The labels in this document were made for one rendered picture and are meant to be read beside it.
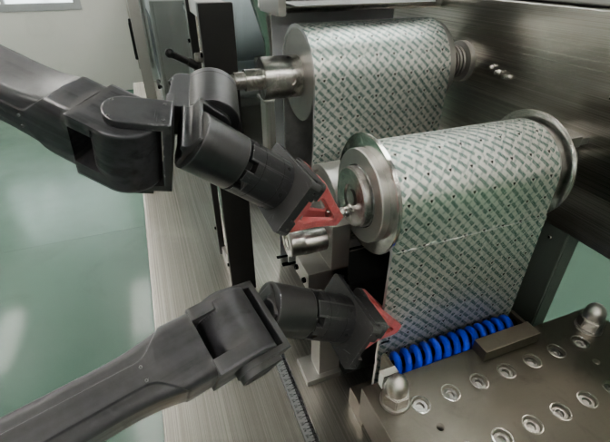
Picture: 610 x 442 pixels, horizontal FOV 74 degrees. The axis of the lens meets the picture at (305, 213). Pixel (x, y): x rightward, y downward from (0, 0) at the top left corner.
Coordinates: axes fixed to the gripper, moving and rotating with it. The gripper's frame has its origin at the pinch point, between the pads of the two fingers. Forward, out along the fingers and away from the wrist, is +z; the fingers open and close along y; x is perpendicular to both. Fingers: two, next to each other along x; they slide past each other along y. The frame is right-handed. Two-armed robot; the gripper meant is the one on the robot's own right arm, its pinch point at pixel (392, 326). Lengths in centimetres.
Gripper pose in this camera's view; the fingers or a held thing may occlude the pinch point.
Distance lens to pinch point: 57.1
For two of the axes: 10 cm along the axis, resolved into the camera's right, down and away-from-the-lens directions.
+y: 3.6, 5.0, -7.9
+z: 8.1, 2.5, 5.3
